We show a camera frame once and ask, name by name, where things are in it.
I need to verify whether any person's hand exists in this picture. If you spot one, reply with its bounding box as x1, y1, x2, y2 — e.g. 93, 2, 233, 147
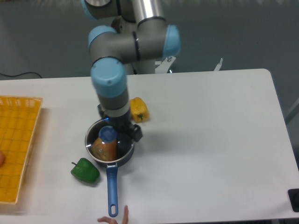
97, 205, 129, 224

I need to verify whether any yellow bell pepper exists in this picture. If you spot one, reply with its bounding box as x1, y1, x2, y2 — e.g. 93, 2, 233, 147
129, 97, 150, 123

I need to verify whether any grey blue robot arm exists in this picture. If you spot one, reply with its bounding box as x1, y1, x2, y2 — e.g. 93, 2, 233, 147
81, 0, 181, 141

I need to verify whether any black pot blue handle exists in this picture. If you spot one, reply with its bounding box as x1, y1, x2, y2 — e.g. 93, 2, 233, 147
85, 117, 135, 217

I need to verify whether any triangular pastry bread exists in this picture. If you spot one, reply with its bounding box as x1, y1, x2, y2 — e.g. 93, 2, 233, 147
91, 137, 117, 161

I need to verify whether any green bell pepper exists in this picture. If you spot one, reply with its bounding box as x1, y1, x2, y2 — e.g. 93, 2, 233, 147
71, 158, 100, 184

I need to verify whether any black device at table edge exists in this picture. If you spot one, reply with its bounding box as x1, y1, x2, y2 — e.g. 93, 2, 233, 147
288, 189, 299, 212

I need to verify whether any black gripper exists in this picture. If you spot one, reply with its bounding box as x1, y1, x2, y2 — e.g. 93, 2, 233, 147
98, 104, 143, 142

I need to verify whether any glass pot lid blue knob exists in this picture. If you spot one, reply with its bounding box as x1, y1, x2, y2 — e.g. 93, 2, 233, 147
85, 119, 135, 166

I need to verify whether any yellow woven basket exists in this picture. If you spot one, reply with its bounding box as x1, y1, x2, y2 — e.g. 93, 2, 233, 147
0, 95, 43, 204

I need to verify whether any black cable on floor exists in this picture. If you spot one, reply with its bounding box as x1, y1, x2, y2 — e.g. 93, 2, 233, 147
0, 71, 43, 79

